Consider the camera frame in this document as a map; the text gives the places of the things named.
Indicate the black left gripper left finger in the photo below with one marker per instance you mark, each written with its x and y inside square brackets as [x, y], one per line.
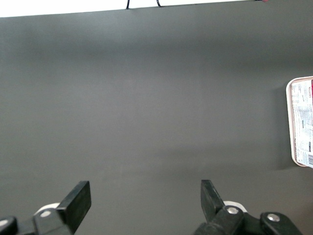
[77, 203]

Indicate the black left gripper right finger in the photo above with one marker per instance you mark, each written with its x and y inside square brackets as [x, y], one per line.
[212, 205]

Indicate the white rectangular tray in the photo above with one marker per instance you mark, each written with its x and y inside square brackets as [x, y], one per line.
[289, 117]

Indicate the white printed packet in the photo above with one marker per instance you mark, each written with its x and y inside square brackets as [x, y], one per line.
[303, 122]

